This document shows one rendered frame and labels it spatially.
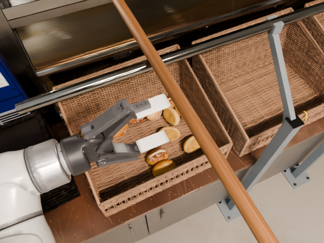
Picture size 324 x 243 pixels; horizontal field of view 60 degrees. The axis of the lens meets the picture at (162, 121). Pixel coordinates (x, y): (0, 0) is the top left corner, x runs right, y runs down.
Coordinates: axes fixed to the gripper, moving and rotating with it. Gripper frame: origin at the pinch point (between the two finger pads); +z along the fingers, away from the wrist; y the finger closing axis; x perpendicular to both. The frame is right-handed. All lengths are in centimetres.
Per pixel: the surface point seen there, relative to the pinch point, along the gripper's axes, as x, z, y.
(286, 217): 21, 70, 120
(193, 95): -35, 32, 49
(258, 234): 26.7, 5.1, -0.3
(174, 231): 1, 8, 120
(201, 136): 6.9, 5.5, -0.8
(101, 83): -17.7, -7.9, 3.0
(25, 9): -55, -20, 4
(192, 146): -16, 22, 56
